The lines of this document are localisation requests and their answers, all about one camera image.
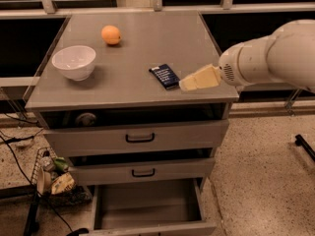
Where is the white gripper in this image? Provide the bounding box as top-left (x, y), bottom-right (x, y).
top-left (179, 41), bottom-right (263, 91)

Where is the blue rxbar snack bar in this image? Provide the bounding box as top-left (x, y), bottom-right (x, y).
top-left (149, 64), bottom-right (180, 89)

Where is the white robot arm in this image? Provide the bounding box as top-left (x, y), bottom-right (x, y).
top-left (179, 20), bottom-right (315, 91)

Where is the grey top drawer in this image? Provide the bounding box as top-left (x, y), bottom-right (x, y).
top-left (45, 103), bottom-right (228, 157)

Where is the grey drawer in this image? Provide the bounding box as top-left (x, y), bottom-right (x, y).
top-left (70, 148), bottom-right (215, 186)
top-left (89, 179), bottom-right (216, 236)
top-left (45, 103), bottom-right (228, 157)

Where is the grey drawer cabinet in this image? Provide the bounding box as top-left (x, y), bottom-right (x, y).
top-left (25, 10), bottom-right (240, 236)

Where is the round object in top drawer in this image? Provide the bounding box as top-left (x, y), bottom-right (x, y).
top-left (75, 112), bottom-right (96, 127)

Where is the grey bottom drawer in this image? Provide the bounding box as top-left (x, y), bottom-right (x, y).
top-left (89, 179), bottom-right (216, 236)

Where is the grey middle drawer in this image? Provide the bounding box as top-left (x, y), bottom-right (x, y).
top-left (70, 148), bottom-right (215, 186)

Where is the orange fruit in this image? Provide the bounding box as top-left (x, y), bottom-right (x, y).
top-left (101, 26), bottom-right (121, 45)

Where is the black bar on floor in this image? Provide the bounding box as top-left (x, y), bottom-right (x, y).
top-left (295, 135), bottom-right (315, 161)

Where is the white ceramic bowl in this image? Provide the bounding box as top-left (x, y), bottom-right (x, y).
top-left (52, 45), bottom-right (96, 81)

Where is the metal window railing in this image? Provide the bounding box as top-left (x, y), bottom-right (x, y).
top-left (0, 0), bottom-right (315, 21)

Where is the green snack packet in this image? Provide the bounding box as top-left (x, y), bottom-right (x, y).
top-left (53, 157), bottom-right (69, 172)

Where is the yellow snack bag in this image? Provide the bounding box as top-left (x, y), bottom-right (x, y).
top-left (51, 172), bottom-right (76, 195)

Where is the black stand leg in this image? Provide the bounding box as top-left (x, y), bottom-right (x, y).
top-left (24, 193), bottom-right (40, 236)

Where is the black cable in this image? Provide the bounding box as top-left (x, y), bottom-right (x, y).
top-left (0, 128), bottom-right (75, 234)

